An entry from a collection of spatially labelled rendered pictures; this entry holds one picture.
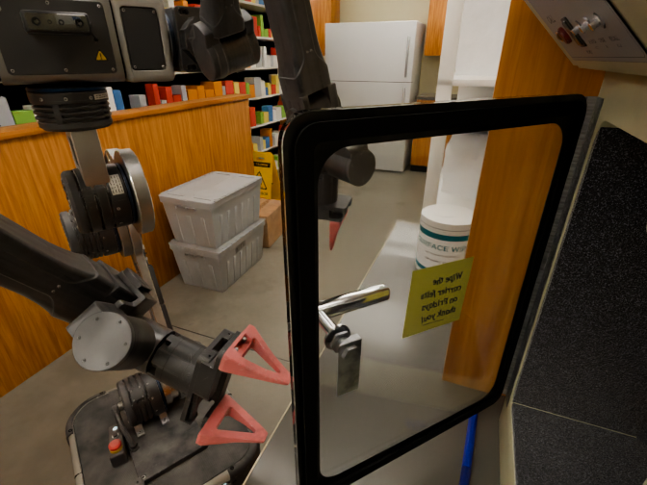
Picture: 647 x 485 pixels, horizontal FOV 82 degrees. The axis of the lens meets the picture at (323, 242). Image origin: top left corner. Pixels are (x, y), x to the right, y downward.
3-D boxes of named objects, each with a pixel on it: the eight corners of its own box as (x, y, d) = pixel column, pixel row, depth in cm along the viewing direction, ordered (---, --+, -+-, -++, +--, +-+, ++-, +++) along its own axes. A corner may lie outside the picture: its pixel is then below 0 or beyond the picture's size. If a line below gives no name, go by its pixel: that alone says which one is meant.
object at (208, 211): (267, 218, 281) (264, 175, 266) (219, 253, 231) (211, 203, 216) (220, 211, 295) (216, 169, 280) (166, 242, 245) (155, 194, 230)
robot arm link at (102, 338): (134, 269, 50) (81, 318, 48) (84, 244, 39) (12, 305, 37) (194, 332, 48) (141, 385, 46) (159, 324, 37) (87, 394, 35)
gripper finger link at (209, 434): (267, 432, 40) (191, 394, 41) (249, 473, 43) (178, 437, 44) (287, 390, 47) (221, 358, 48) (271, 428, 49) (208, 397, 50)
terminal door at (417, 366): (500, 400, 52) (592, 92, 34) (299, 507, 40) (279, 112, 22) (495, 395, 53) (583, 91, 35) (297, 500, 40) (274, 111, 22)
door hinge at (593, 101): (506, 393, 53) (597, 95, 35) (506, 407, 50) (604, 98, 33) (494, 390, 53) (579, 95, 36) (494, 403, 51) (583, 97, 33)
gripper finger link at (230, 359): (286, 386, 38) (205, 346, 39) (266, 433, 41) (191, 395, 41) (305, 348, 44) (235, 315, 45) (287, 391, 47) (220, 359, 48)
